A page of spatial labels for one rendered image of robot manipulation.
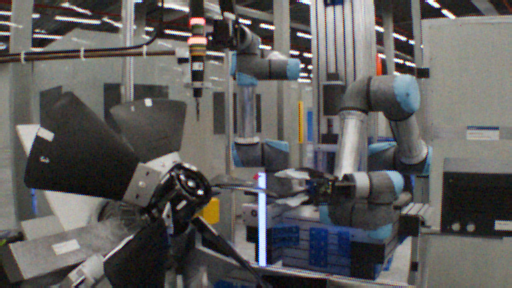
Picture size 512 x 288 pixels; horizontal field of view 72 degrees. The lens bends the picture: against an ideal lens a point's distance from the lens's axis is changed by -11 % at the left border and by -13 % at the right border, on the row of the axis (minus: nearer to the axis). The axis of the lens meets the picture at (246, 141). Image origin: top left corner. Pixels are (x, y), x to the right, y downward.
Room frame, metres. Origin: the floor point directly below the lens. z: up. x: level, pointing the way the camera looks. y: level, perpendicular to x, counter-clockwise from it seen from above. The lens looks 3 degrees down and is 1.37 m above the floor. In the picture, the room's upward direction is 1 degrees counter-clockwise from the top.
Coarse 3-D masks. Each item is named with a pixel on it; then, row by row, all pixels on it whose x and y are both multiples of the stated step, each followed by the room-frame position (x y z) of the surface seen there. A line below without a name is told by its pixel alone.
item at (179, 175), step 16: (176, 176) 0.87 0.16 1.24; (192, 176) 0.92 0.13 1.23; (160, 192) 0.87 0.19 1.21; (176, 192) 0.84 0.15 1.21; (192, 192) 0.87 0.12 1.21; (208, 192) 0.91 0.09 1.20; (144, 208) 0.88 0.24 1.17; (160, 208) 0.87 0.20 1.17; (176, 208) 0.86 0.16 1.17; (192, 208) 0.86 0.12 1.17; (176, 224) 0.92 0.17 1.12
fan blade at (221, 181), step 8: (216, 176) 1.23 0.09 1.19; (224, 176) 1.24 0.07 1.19; (232, 176) 1.25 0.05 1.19; (216, 184) 1.02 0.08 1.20; (224, 184) 1.07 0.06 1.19; (232, 184) 1.08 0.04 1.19; (240, 184) 1.11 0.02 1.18; (248, 184) 1.16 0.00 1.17; (264, 192) 1.11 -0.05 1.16; (272, 192) 1.16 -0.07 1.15
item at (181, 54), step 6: (180, 54) 0.99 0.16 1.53; (186, 54) 0.99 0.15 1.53; (180, 60) 0.98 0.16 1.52; (186, 60) 0.98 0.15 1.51; (186, 66) 0.99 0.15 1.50; (186, 72) 0.99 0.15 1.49; (186, 78) 0.99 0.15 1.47; (186, 84) 0.98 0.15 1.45; (192, 84) 0.97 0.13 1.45; (198, 84) 0.97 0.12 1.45; (204, 84) 0.98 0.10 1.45; (210, 84) 0.99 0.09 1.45
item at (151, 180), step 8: (144, 168) 0.87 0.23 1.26; (152, 168) 0.88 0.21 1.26; (136, 176) 0.86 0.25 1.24; (144, 176) 0.87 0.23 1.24; (152, 176) 0.88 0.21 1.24; (136, 184) 0.86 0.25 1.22; (152, 184) 0.88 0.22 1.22; (128, 192) 0.85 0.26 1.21; (136, 192) 0.86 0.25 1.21; (144, 192) 0.87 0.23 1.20; (152, 192) 0.88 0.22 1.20; (128, 200) 0.85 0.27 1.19; (136, 200) 0.86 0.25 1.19; (144, 200) 0.87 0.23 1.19
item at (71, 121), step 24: (72, 96) 0.81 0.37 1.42; (48, 120) 0.76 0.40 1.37; (72, 120) 0.79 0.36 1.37; (96, 120) 0.82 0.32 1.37; (48, 144) 0.74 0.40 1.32; (72, 144) 0.78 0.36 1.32; (96, 144) 0.81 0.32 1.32; (120, 144) 0.84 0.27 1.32; (48, 168) 0.74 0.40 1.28; (72, 168) 0.77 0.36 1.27; (96, 168) 0.80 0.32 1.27; (120, 168) 0.83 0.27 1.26; (72, 192) 0.77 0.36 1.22; (96, 192) 0.80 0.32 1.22; (120, 192) 0.84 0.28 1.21
